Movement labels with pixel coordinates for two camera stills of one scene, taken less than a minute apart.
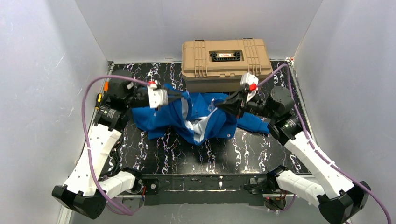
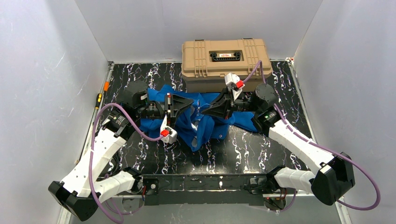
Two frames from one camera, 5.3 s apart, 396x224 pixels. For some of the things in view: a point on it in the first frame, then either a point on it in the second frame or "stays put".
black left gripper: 168,96 to 168,105
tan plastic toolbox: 216,66 stays put
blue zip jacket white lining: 194,117 stays put
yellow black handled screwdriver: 99,98 stays put
